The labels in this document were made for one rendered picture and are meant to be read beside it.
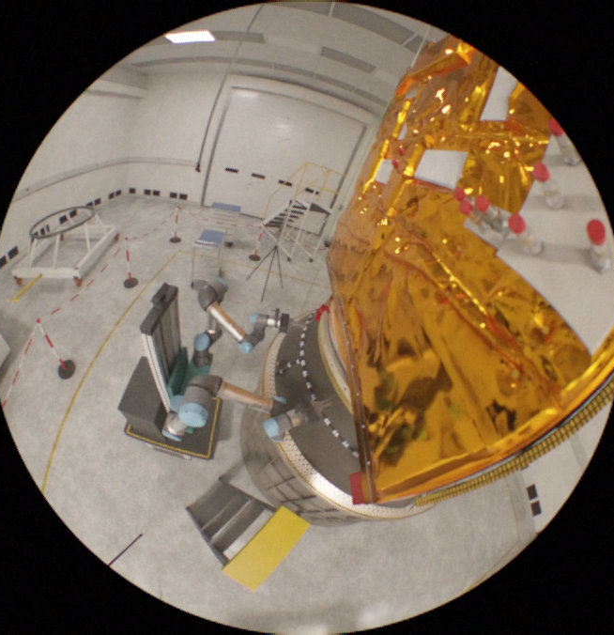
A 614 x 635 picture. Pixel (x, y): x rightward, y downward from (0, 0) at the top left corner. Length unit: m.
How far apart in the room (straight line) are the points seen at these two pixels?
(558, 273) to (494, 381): 0.25
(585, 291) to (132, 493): 2.95
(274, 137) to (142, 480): 8.81
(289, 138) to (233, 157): 2.04
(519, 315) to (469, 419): 0.24
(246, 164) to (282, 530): 8.61
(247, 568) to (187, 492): 1.62
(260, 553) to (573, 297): 1.15
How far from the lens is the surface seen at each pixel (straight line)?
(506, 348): 0.52
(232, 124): 8.72
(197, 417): 0.92
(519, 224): 0.43
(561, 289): 0.46
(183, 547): 2.60
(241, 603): 2.77
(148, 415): 1.88
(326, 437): 1.29
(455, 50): 1.42
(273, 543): 1.04
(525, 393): 0.50
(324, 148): 8.37
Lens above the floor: 2.53
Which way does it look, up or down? 37 degrees down
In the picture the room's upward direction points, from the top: 24 degrees clockwise
